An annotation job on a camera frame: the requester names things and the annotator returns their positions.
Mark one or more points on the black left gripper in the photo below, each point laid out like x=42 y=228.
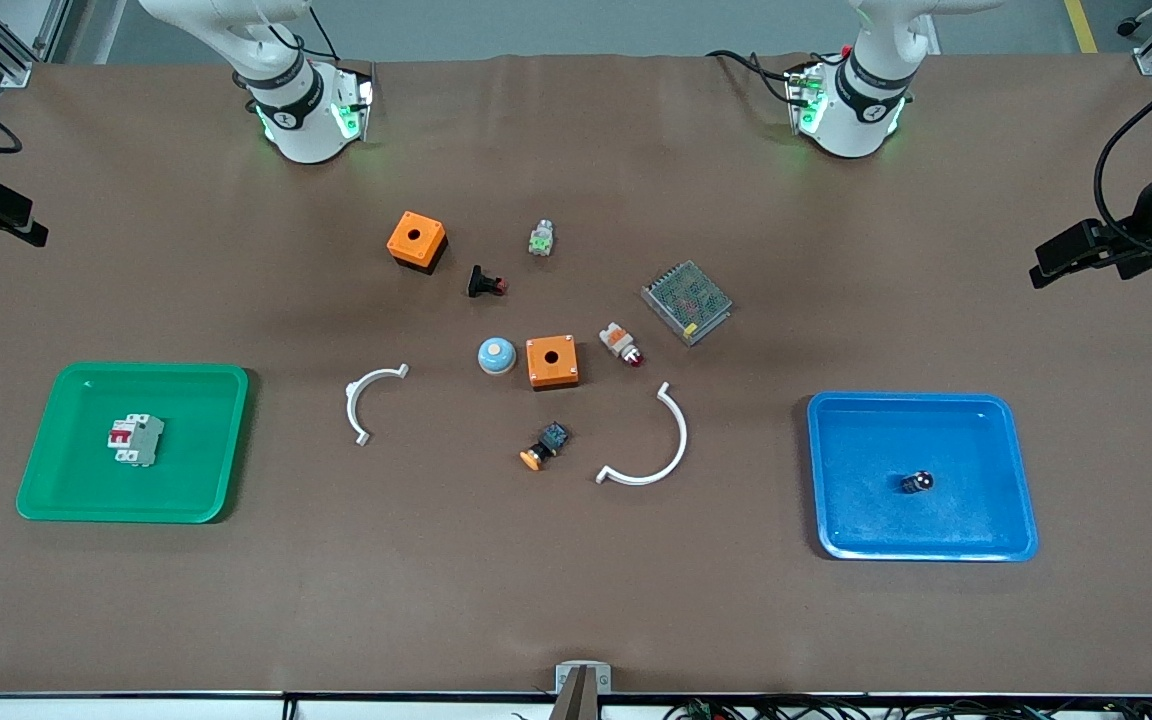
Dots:
x=1149 y=214

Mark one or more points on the white breaker with red switch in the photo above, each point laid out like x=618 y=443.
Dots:
x=141 y=440

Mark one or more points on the small black cylindrical capacitor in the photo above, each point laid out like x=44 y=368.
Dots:
x=916 y=483

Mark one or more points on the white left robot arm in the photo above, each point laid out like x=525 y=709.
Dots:
x=851 y=115

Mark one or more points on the silver arm base connector plate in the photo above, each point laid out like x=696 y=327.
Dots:
x=804 y=100
x=356 y=100

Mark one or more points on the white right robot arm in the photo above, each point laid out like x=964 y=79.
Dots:
x=301 y=120

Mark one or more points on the green plastic tray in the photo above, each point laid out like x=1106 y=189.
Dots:
x=66 y=480

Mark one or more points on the blue plastic tray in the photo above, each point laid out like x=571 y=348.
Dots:
x=856 y=500

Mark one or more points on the small white plastic arc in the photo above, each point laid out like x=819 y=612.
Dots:
x=349 y=408

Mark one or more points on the orange button box black base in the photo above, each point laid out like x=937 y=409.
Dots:
x=404 y=247

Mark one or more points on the metal mesh power supply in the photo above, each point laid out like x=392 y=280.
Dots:
x=686 y=300

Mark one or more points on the large white plastic arc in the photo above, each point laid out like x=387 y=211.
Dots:
x=682 y=435

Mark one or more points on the black push button red cap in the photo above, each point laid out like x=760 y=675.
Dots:
x=481 y=282

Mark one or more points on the white orange red indicator lamp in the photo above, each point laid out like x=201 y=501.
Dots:
x=618 y=342

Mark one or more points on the blue dome buzzer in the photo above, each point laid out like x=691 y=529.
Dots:
x=496 y=357

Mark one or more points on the grey push button green cap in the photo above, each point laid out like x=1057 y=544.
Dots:
x=540 y=240

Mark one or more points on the orange push button black body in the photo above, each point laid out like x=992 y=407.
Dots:
x=546 y=445

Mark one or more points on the brown table mat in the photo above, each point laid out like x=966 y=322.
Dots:
x=576 y=580

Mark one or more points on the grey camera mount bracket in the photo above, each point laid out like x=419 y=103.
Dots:
x=583 y=700

